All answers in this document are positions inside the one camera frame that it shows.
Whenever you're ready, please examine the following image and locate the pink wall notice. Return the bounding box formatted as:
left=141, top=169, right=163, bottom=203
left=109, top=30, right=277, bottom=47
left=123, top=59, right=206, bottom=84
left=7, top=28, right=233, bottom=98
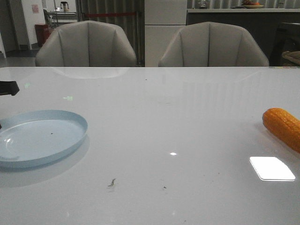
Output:
left=31, top=4, right=39, bottom=14

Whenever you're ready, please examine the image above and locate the beige upholstered chair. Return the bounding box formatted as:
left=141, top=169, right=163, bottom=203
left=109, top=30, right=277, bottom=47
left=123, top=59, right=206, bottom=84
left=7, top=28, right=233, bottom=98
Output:
left=158, top=22, right=269, bottom=67
left=35, top=21, right=136, bottom=67

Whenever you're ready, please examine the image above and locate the background desk with items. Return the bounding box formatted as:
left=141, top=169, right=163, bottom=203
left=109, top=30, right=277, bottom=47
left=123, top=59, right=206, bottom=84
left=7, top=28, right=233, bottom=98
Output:
left=42, top=0, right=77, bottom=28

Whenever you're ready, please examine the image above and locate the orange corn cob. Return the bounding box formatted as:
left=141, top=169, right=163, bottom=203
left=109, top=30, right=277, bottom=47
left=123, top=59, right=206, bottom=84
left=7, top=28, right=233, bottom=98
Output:
left=262, top=108, right=300, bottom=153

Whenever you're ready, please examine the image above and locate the grey counter with white top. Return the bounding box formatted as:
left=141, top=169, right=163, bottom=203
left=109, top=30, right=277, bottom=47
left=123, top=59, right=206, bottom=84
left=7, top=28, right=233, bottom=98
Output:
left=186, top=8, right=300, bottom=59

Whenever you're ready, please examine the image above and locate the light blue round plate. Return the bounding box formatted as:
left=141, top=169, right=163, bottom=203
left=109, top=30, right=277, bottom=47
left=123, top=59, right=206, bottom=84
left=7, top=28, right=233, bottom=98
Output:
left=0, top=110, right=88, bottom=168

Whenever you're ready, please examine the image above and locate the white cabinet with drawers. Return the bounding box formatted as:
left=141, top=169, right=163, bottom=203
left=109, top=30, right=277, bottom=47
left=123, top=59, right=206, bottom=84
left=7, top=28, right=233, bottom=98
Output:
left=144, top=0, right=187, bottom=67

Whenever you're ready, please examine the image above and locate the red trash bin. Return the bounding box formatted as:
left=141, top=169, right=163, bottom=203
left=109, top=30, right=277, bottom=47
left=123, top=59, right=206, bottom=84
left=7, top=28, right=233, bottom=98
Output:
left=35, top=24, right=50, bottom=47

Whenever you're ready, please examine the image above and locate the right beige upholstered chair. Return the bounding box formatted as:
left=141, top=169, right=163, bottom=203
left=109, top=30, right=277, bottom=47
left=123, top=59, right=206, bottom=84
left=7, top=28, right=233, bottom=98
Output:
left=158, top=22, right=269, bottom=67

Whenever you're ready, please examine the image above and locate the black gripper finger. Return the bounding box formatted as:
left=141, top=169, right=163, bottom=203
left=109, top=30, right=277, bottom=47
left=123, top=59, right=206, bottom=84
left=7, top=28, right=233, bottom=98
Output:
left=0, top=81, right=20, bottom=96

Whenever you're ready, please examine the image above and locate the fruit bowl on counter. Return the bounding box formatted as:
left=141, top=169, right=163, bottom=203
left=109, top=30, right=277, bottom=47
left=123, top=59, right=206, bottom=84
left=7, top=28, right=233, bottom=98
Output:
left=242, top=0, right=264, bottom=9

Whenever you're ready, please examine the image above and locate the red barrier belt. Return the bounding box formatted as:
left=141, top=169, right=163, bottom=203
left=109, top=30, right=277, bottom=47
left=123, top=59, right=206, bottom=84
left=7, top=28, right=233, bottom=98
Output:
left=84, top=12, right=137, bottom=18

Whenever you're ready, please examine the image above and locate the dark wooden chair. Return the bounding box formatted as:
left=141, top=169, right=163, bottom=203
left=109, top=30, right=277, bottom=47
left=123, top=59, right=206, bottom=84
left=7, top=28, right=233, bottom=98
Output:
left=269, top=22, right=300, bottom=66

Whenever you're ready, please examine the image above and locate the left beige upholstered chair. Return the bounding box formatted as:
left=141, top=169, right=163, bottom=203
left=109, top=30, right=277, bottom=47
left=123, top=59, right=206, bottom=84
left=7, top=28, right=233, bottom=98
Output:
left=35, top=21, right=136, bottom=67

